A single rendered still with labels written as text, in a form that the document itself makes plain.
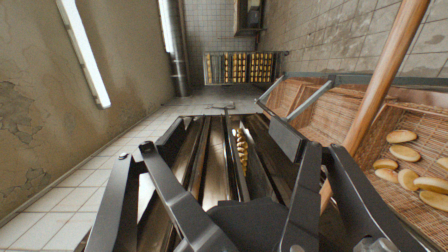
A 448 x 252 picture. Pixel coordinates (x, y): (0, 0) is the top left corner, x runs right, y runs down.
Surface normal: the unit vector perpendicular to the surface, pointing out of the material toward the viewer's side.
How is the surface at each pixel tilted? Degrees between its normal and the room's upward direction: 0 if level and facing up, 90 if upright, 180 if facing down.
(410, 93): 0
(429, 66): 0
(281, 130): 0
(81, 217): 90
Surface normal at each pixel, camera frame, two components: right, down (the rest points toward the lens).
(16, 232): -0.01, -0.91
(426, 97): -1.00, 0.04
